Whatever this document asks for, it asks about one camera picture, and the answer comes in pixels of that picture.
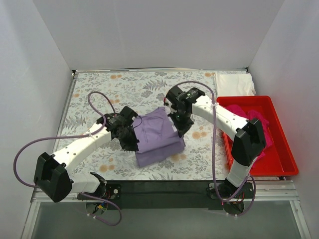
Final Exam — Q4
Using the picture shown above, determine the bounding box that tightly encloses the purple t shirt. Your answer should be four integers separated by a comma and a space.
133, 107, 185, 168

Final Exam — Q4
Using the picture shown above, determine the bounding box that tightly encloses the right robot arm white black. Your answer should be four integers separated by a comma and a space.
164, 86, 266, 198

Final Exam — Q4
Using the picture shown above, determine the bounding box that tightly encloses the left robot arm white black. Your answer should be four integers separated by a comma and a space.
34, 106, 139, 203

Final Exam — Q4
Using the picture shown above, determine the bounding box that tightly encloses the floral table mat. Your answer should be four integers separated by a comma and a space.
62, 71, 229, 180

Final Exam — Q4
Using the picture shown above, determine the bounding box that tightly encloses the white folded t shirt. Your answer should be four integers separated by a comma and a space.
214, 73, 256, 97

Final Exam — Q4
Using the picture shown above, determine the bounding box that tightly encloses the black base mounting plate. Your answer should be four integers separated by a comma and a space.
77, 180, 255, 214

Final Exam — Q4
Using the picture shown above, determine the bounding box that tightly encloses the magenta t shirt in bin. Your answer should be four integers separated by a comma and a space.
226, 105, 274, 161

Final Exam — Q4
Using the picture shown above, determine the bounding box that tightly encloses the red plastic bin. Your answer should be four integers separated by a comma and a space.
217, 96, 299, 177

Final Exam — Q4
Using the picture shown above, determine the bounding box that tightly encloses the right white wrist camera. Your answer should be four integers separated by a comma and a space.
163, 97, 176, 113

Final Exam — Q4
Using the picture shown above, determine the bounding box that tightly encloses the aluminium frame rail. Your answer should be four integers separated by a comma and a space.
22, 70, 311, 239

